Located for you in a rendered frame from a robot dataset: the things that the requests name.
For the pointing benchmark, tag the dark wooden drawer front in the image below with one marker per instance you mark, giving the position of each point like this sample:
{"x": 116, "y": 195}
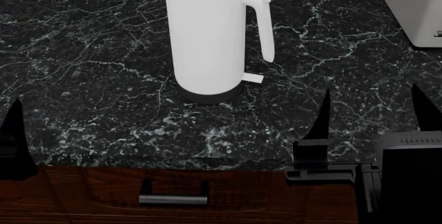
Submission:
{"x": 103, "y": 195}

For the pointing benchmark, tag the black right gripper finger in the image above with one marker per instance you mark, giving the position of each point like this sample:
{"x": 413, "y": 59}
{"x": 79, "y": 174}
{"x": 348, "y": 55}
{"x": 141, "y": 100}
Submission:
{"x": 319, "y": 130}
{"x": 428, "y": 112}

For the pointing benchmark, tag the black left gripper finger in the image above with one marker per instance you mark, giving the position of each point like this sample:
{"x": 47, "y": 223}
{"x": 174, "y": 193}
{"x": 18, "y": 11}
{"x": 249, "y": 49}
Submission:
{"x": 14, "y": 130}

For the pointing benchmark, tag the black kettle base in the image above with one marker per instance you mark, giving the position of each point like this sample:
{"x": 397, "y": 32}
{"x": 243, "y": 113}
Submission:
{"x": 207, "y": 99}

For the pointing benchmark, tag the silver countertop appliance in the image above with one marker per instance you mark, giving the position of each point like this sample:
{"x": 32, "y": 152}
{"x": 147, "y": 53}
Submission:
{"x": 414, "y": 8}

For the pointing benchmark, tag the white electric kettle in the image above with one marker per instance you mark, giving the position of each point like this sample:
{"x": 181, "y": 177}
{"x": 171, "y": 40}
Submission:
{"x": 207, "y": 32}

